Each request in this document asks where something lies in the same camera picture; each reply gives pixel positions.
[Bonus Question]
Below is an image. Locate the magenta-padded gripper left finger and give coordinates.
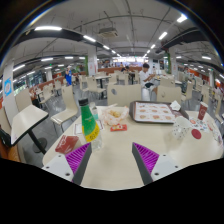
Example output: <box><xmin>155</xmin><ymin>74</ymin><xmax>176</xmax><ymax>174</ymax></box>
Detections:
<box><xmin>42</xmin><ymin>142</ymin><xmax>93</xmax><ymax>186</ymax></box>

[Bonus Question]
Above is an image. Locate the flat round red coaster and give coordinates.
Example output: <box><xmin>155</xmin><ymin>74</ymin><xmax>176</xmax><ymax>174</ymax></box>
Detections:
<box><xmin>190</xmin><ymin>128</ymin><xmax>203</xmax><ymax>140</ymax></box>

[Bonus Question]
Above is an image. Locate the white side table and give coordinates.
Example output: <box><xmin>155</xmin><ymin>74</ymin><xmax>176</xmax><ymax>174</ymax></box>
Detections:
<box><xmin>9</xmin><ymin>104</ymin><xmax>50</xmax><ymax>155</ymax></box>

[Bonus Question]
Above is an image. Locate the white paper slip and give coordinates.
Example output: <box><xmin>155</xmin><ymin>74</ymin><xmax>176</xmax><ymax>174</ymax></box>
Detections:
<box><xmin>73</xmin><ymin>122</ymin><xmax>105</xmax><ymax>136</ymax></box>

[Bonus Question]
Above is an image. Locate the white crumpled napkin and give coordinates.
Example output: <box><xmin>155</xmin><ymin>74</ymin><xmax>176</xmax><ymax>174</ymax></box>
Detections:
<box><xmin>169</xmin><ymin>99</ymin><xmax>182</xmax><ymax>112</ymax></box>

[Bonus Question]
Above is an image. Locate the green drink bottle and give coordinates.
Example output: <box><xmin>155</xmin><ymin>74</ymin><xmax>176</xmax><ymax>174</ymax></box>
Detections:
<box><xmin>78</xmin><ymin>97</ymin><xmax>104</xmax><ymax>152</ymax></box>

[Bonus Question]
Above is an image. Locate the clear plastic food bag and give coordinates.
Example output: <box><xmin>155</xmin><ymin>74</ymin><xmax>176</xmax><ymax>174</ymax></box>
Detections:
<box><xmin>103</xmin><ymin>104</ymin><xmax>130</xmax><ymax>127</ymax></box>

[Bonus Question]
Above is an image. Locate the group of ceiling lights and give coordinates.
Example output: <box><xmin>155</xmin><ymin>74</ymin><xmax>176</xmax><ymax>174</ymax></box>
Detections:
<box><xmin>11</xmin><ymin>13</ymin><xmax>224</xmax><ymax>81</ymax></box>

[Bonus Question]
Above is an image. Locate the colourful printed leaflet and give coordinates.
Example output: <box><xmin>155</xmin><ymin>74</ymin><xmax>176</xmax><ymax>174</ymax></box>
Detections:
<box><xmin>189</xmin><ymin>116</ymin><xmax>214</xmax><ymax>134</ymax></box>

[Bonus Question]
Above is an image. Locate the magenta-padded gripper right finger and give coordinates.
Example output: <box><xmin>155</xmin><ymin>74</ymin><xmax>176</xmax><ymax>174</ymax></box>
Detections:
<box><xmin>131</xmin><ymin>142</ymin><xmax>183</xmax><ymax>186</ymax></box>

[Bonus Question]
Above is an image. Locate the red printed flat packet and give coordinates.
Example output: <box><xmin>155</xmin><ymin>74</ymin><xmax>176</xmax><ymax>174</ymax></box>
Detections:
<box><xmin>109</xmin><ymin>123</ymin><xmax>128</xmax><ymax>132</ymax></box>

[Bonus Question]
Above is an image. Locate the ceiling air conditioner unit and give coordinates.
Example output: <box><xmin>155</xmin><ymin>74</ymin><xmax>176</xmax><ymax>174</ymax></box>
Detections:
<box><xmin>98</xmin><ymin>27</ymin><xmax>119</xmax><ymax>38</ymax></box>

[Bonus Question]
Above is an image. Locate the blue square wall sign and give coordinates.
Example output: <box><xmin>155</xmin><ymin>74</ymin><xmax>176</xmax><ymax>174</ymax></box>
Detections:
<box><xmin>3</xmin><ymin>77</ymin><xmax>13</xmax><ymax>98</ymax></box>

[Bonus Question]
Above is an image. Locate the small clear plastic bottle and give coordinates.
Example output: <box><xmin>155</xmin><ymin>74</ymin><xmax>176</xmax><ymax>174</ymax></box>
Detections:
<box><xmin>89</xmin><ymin>101</ymin><xmax>100</xmax><ymax>121</ymax></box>

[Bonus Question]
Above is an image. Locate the white dotted mug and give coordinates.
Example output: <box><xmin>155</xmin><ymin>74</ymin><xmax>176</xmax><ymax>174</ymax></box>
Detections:
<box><xmin>171</xmin><ymin>115</ymin><xmax>193</xmax><ymax>140</ymax></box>

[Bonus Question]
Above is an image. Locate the group of cafeteria chairs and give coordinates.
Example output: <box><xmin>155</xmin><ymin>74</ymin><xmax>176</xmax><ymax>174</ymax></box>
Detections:
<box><xmin>14</xmin><ymin>68</ymin><xmax>224</xmax><ymax>116</ymax></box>

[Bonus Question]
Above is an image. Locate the red paper cup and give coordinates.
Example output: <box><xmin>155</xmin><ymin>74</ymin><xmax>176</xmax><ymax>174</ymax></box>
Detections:
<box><xmin>197</xmin><ymin>101</ymin><xmax>209</xmax><ymax>122</ymax></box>

